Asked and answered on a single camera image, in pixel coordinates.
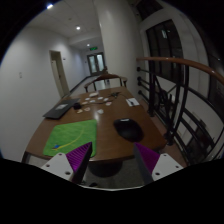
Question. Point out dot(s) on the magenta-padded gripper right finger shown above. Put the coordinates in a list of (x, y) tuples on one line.
[(165, 165)]

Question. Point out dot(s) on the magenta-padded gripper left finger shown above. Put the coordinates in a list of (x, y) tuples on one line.
[(58, 164)]

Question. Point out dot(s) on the black computer mouse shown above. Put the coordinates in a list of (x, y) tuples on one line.
[(128, 130)]

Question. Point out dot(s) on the green mouse pad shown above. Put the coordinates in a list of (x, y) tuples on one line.
[(70, 135)]

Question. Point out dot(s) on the black closed laptop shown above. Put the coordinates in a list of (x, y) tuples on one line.
[(61, 108)]

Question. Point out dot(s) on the small black object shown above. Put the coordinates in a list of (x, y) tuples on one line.
[(77, 105)]

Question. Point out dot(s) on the small white card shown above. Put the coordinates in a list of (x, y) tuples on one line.
[(108, 103), (100, 111), (87, 109)]

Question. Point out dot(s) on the white notepad with pen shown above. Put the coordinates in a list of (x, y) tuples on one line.
[(132, 102)]

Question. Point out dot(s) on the white paper card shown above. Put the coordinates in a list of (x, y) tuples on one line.
[(93, 94)]

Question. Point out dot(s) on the dark bunch of keys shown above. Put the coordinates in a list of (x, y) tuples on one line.
[(115, 94)]

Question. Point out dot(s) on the beige side door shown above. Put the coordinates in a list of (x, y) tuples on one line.
[(59, 71)]

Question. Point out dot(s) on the wooden armchair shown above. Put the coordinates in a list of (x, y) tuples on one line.
[(106, 77)]

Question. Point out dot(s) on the black railing with wooden handrail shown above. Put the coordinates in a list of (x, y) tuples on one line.
[(180, 62)]

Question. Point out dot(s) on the glass double door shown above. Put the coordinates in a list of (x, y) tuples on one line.
[(96, 63)]

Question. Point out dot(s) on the dark framed window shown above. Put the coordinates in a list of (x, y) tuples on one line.
[(165, 50)]

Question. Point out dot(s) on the green exit sign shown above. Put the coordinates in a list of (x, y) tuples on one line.
[(93, 48)]

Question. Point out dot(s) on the round ceiling lights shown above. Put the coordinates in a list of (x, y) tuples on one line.
[(49, 6)]

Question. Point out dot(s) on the white wall switch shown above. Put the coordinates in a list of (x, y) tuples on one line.
[(20, 75)]

